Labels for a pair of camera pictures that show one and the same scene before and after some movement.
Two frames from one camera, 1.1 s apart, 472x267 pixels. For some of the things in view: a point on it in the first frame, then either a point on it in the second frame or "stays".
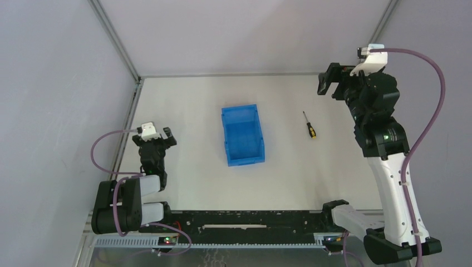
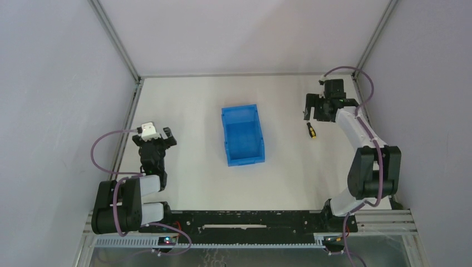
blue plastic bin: [243, 137] stays
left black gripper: [154, 142] stays
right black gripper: [340, 83] -> [319, 109]
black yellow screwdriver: [312, 131] stays
